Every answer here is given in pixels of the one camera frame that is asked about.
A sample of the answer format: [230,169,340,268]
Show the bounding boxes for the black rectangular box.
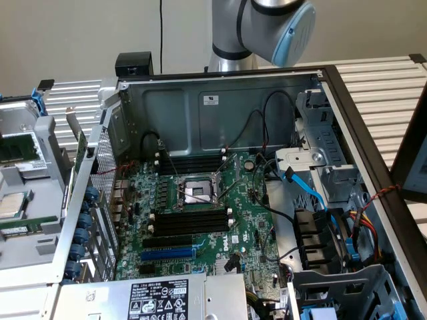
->
[115,52,154,78]

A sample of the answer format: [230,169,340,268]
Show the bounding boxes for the silver chipset heatsink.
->
[213,258,243,275]

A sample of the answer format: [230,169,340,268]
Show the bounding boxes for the short black looped wire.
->
[224,109,268,151]

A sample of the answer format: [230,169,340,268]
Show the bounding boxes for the long black expansion slot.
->
[142,233,193,249]

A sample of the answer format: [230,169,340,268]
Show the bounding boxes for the long black looped wire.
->
[262,90,298,149]

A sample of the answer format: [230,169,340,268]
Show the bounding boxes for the blue expansion card retainer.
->
[65,185,99,284]

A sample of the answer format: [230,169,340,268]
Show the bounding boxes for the wide grey metal disk bay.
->
[288,263,411,320]

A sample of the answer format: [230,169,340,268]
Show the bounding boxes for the silver CPU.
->
[0,191,29,219]

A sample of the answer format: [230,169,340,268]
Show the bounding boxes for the blue plastic disk rail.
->
[32,87,47,117]

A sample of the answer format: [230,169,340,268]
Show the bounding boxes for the silver power supply unit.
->
[56,273,250,320]

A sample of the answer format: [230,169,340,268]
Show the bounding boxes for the yellow black power wires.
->
[246,289,288,320]

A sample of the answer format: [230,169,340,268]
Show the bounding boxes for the silver hard disk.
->
[0,101,51,177]

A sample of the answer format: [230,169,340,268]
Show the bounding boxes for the black front panel wires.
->
[252,151,280,204]

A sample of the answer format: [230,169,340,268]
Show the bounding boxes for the thin black curved wire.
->
[278,245,303,261]

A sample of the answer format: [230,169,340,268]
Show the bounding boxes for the silver metal latch bracket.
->
[275,147,327,181]

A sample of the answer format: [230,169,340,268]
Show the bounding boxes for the grey parts rack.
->
[0,99,73,271]

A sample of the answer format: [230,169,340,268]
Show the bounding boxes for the thick black wire loop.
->
[140,131,166,166]

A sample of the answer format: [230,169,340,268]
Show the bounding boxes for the blue flat SATA wire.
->
[282,167,341,234]

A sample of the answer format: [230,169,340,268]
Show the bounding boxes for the black fan housing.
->
[293,208,351,271]

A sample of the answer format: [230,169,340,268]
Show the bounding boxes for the thin silver locking lever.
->
[159,139,183,183]
[218,178,250,205]

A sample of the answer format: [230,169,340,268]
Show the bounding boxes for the open grey PC case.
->
[51,65,427,320]

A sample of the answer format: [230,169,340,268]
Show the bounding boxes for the blue plastic latch tab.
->
[345,238,360,264]

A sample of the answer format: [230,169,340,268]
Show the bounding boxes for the thick black curved wire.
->
[266,205,296,223]

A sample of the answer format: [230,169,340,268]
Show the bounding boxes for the blue plastic carrier block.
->
[302,306,338,320]

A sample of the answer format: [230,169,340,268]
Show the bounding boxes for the tall grey metal disk bay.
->
[295,89,364,204]

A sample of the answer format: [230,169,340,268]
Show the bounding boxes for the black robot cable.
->
[158,0,165,75]

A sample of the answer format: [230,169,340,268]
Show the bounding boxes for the black angled wire plug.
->
[224,253,240,273]

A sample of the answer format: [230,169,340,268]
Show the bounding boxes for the green Dell motherboard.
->
[115,151,288,301]

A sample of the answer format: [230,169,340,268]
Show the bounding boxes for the blue expansion slot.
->
[139,246,196,263]

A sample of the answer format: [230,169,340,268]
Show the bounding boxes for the green graphics card silver bracket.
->
[63,105,90,217]

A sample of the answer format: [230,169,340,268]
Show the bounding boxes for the blue plastic carrier strip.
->
[392,298,407,320]

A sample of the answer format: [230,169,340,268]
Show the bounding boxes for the silver socket cover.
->
[213,153,242,201]

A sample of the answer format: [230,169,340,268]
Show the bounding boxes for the dark framed monitor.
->
[389,75,427,203]

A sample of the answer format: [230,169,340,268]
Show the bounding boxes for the CPU socket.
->
[175,173,224,213]

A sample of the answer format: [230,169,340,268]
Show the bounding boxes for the red black twisted wire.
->
[362,183,402,214]

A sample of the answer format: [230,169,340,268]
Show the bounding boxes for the thin red wire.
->
[89,159,137,176]

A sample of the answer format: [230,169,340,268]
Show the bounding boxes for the coloured power wire bundle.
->
[348,206,383,264]

